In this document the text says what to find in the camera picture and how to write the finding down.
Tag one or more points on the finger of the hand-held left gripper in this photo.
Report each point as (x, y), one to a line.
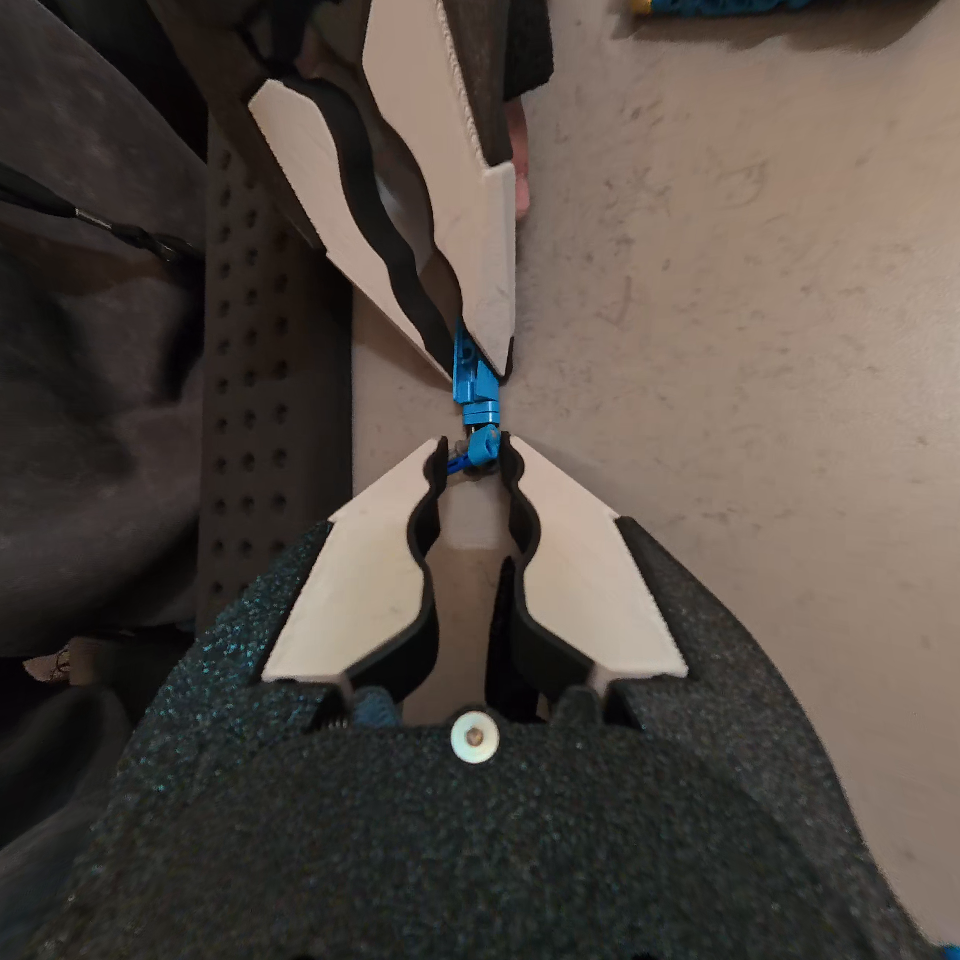
(315, 187)
(450, 150)

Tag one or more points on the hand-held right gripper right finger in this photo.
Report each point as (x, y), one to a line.
(600, 592)

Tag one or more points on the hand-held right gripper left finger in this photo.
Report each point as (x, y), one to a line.
(352, 600)

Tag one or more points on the blue pin brick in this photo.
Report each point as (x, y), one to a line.
(459, 463)

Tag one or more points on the small blue beam brick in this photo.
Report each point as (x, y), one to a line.
(486, 442)

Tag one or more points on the blue panel brick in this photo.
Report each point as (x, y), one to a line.
(472, 382)

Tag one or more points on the wheel and beam assembly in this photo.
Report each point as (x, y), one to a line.
(712, 6)

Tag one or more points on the grey desk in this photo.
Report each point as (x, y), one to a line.
(712, 375)

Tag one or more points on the person's left hand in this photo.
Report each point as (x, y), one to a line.
(520, 165)

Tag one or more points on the person's dark clothing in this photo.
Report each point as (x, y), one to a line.
(90, 412)

